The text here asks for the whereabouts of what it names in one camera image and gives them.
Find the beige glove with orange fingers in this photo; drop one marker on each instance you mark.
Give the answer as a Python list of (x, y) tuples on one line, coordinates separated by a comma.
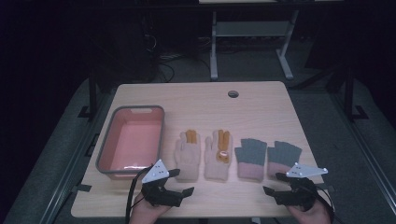
[(187, 158)]

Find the pink basin with grey rim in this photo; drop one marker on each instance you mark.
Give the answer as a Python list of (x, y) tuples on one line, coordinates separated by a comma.
[(134, 143)]

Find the beige glove with animal face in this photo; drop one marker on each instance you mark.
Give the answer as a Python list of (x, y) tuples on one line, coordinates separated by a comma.
[(214, 168)]

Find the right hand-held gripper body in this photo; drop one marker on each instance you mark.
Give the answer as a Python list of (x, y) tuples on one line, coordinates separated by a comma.
[(300, 194)]

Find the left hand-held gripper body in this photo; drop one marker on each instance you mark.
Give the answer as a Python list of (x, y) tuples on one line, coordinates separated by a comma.
[(162, 196)]

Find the white metal desk frame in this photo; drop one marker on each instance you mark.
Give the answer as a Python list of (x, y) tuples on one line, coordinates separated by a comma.
[(252, 28)]

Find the person's left hand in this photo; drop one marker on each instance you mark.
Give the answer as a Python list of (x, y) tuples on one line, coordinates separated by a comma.
[(144, 214)]

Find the grey and pink fingerless glove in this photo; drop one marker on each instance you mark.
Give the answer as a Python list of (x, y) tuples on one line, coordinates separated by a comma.
[(251, 155), (283, 155)]

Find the person's right hand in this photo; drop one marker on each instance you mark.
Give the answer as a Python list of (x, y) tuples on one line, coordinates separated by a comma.
[(313, 217)]

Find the grey metal floor rail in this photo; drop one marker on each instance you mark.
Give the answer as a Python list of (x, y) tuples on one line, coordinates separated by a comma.
[(367, 161), (70, 168)]

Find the black metal stand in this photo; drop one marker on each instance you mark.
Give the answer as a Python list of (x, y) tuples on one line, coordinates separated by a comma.
[(349, 93), (92, 93)]

